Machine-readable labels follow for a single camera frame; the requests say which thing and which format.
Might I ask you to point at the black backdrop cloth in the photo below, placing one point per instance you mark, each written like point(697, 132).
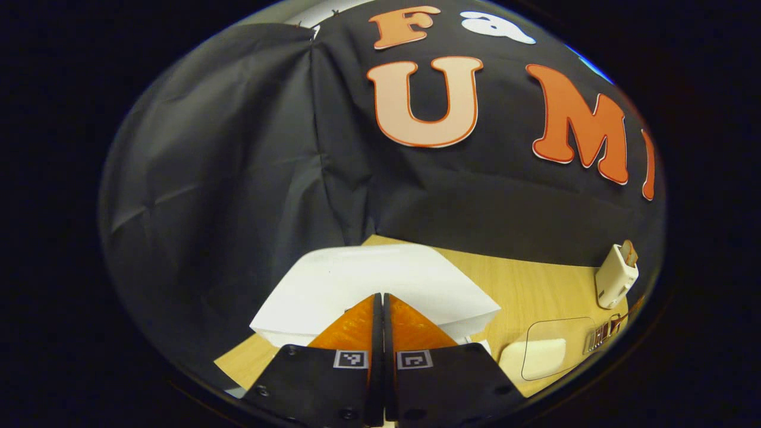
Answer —
point(250, 178)

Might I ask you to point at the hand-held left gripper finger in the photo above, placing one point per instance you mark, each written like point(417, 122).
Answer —
point(388, 356)
point(377, 356)

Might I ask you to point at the clear plastic rice container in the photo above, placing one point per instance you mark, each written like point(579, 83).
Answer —
point(559, 330)

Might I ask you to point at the toasted bread slice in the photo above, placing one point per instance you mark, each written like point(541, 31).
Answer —
point(630, 252)

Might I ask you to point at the brown wooden spoon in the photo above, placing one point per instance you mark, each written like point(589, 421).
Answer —
point(615, 324)

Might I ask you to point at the white rice cooker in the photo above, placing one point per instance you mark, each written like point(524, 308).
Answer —
point(368, 273)

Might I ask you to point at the white toaster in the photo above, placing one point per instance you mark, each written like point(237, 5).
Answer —
point(615, 282)

